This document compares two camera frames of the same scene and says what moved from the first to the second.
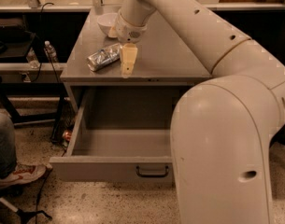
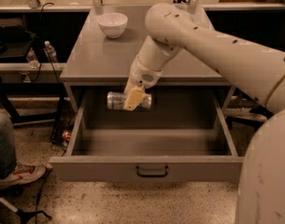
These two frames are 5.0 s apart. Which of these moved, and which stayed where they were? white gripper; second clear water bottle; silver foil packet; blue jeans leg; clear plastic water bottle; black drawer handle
Moved: white gripper; silver foil packet
Stayed: black drawer handle; blue jeans leg; clear plastic water bottle; second clear water bottle
